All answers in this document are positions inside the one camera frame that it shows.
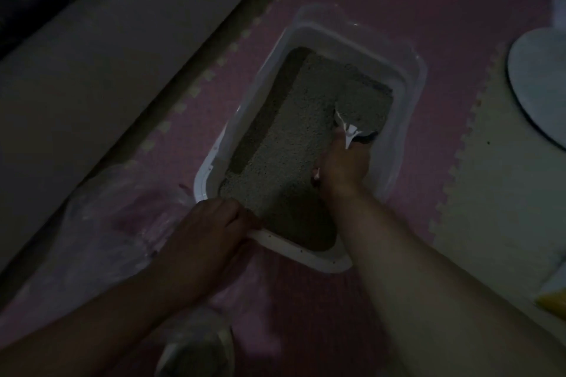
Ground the person's right hand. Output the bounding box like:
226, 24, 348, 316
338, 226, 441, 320
311, 127, 372, 203

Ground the person's left hand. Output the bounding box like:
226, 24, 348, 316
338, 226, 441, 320
154, 197, 262, 307

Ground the white slotted litter scoop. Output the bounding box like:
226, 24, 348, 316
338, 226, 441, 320
311, 102, 379, 183

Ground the clear plastic bag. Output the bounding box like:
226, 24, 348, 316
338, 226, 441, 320
0, 160, 275, 377

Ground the white cat litter tray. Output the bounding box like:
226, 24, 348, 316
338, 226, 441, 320
193, 3, 429, 276

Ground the person's right forearm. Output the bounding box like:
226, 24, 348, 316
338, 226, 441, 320
331, 186, 566, 377

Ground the person's left forearm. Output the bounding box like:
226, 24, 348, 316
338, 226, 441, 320
0, 270, 195, 377

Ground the white sneaker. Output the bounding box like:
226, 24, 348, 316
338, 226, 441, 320
154, 328, 235, 377

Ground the pink foam floor mat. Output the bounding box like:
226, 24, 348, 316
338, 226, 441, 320
0, 0, 558, 377

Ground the white standing fan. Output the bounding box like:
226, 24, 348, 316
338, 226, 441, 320
507, 27, 566, 150

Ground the yellow plastic bag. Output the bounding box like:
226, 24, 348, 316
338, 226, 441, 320
535, 290, 566, 318

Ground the white bed frame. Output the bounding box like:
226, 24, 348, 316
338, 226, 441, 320
0, 0, 288, 276

